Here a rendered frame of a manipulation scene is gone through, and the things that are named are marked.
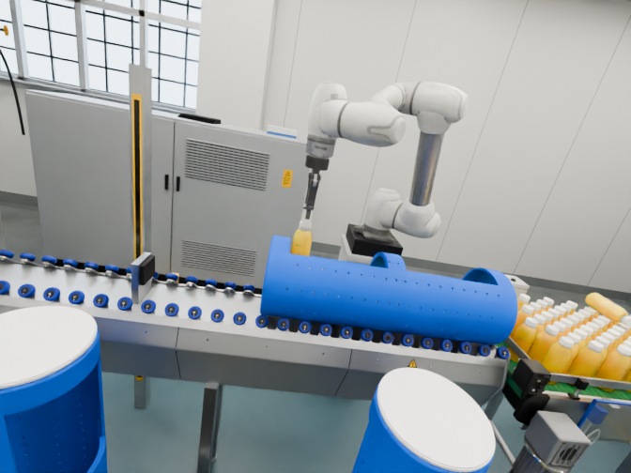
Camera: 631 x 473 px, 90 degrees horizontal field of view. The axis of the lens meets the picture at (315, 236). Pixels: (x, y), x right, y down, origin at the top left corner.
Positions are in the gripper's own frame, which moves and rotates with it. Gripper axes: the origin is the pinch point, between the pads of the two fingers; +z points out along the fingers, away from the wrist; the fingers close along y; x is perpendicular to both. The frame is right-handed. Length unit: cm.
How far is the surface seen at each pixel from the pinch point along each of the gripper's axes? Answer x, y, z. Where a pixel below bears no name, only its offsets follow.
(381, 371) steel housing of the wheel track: 36, 14, 48
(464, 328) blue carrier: 59, 14, 26
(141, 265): -52, 4, 25
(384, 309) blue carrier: 29.9, 14.0, 22.5
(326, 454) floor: 35, -14, 133
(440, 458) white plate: 33, 58, 29
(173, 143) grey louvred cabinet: -102, -157, 7
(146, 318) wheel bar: -47, 11, 41
